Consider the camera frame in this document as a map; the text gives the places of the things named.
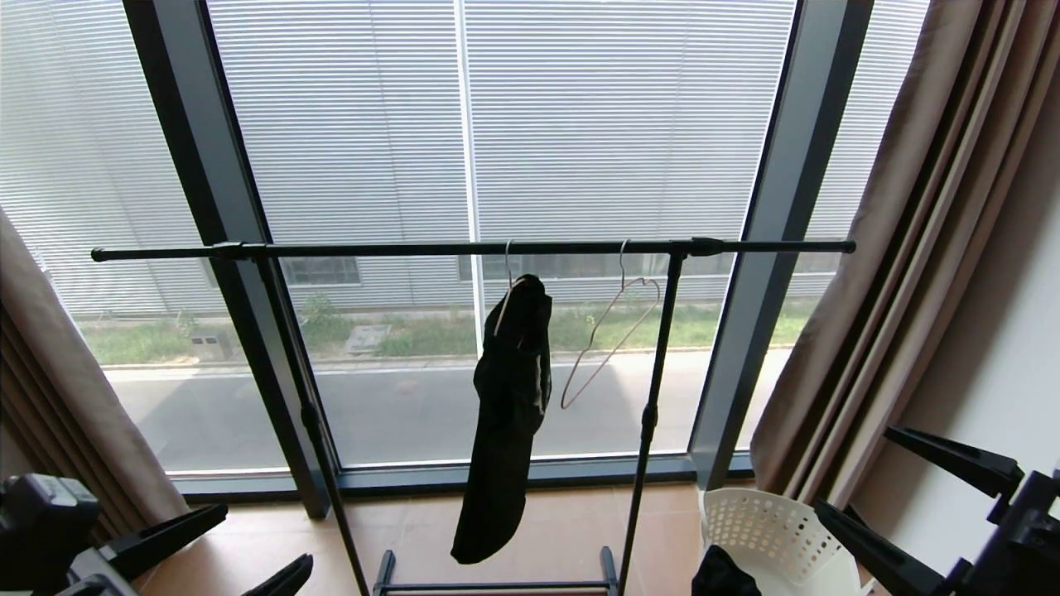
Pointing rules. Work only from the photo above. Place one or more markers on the brown curtain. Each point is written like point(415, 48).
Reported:
point(911, 207)
point(66, 397)

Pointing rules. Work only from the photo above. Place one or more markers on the window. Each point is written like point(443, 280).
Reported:
point(580, 124)

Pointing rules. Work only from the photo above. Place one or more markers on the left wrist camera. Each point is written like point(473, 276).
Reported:
point(41, 521)

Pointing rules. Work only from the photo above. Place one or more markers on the black garment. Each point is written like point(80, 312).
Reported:
point(725, 575)

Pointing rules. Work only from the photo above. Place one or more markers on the pink clothes hanger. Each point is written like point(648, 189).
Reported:
point(508, 261)
point(621, 257)

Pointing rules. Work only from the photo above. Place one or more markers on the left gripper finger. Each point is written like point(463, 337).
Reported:
point(157, 542)
point(281, 579)

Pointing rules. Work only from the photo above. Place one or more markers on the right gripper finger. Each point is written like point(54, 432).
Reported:
point(894, 563)
point(969, 468)

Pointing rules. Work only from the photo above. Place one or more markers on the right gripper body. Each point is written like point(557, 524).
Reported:
point(1027, 546)

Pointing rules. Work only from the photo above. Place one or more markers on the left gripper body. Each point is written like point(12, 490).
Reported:
point(95, 579)

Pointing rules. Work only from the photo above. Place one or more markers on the white laundry basket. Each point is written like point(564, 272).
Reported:
point(787, 538)

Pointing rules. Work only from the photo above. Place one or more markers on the black clothes rack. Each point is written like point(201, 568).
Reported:
point(373, 248)

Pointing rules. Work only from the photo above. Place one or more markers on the black shorts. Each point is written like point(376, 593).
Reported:
point(505, 414)

